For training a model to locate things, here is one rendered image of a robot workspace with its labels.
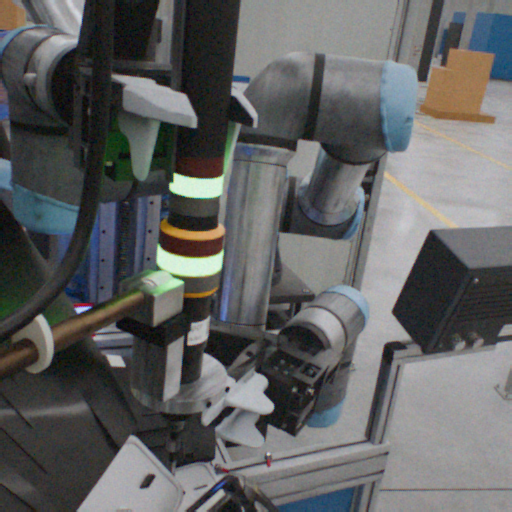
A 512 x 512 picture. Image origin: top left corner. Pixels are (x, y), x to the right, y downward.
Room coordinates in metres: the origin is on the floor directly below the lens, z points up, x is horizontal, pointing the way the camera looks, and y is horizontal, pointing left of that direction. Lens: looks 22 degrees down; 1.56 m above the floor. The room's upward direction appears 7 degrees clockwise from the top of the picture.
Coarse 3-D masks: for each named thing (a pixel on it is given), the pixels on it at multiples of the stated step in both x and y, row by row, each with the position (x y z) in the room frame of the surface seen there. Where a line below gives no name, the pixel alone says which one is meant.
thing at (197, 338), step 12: (192, 300) 0.38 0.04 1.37; (204, 300) 0.39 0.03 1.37; (192, 312) 0.38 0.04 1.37; (204, 312) 0.39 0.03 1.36; (192, 324) 0.38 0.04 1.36; (204, 324) 0.39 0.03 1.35; (192, 336) 0.38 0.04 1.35; (204, 336) 0.39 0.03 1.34; (192, 348) 0.38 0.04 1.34; (204, 348) 0.39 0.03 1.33; (192, 360) 0.38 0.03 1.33; (192, 372) 0.38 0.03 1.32; (180, 384) 0.38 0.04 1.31; (180, 420) 0.38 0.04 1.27
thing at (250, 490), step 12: (228, 480) 0.34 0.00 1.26; (240, 480) 0.35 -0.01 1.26; (204, 492) 0.35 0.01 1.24; (216, 492) 0.34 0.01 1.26; (228, 492) 0.33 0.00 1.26; (240, 492) 0.33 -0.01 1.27; (252, 492) 0.37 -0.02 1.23; (192, 504) 0.34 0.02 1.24; (216, 504) 0.32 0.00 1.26; (228, 504) 0.32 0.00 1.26; (240, 504) 0.32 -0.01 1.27; (252, 504) 0.35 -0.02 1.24; (264, 504) 0.38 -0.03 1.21
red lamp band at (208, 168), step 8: (176, 160) 0.38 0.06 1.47; (184, 160) 0.38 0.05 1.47; (192, 160) 0.38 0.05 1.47; (200, 160) 0.38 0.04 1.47; (208, 160) 0.38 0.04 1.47; (216, 160) 0.39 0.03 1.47; (224, 160) 0.39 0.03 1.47; (176, 168) 0.38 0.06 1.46; (184, 168) 0.38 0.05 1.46; (192, 168) 0.38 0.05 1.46; (200, 168) 0.38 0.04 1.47; (208, 168) 0.38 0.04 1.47; (216, 168) 0.39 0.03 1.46; (192, 176) 0.38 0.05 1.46; (200, 176) 0.38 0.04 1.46; (208, 176) 0.38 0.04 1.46; (216, 176) 0.39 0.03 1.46
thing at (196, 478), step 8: (192, 464) 0.44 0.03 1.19; (200, 464) 0.44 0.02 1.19; (208, 464) 0.44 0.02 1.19; (176, 472) 0.43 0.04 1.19; (184, 472) 0.43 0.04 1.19; (192, 472) 0.43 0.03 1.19; (200, 472) 0.43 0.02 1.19; (208, 472) 0.43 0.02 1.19; (184, 480) 0.42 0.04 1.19; (192, 480) 0.42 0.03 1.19; (200, 480) 0.42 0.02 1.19; (208, 480) 0.42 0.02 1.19; (216, 480) 0.42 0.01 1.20; (184, 488) 0.41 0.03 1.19; (192, 488) 0.41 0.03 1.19; (200, 488) 0.41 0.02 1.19; (208, 488) 0.41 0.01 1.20; (184, 496) 0.40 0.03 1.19; (192, 496) 0.40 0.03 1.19; (200, 496) 0.40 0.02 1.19; (184, 504) 0.39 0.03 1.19
